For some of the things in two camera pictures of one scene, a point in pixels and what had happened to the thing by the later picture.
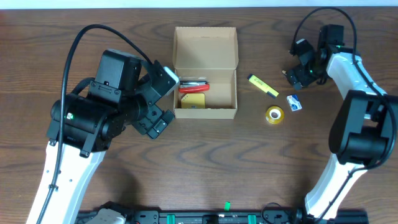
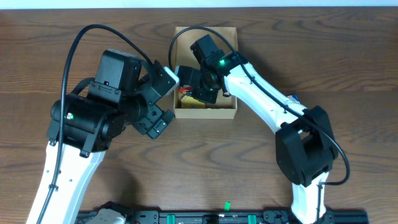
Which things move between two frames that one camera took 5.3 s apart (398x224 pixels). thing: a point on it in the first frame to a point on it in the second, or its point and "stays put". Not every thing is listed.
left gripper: x=153 y=116 stays put
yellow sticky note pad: x=193 y=101 stays put
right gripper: x=301 y=74 to x=198 y=90
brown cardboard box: x=205 y=60 stays put
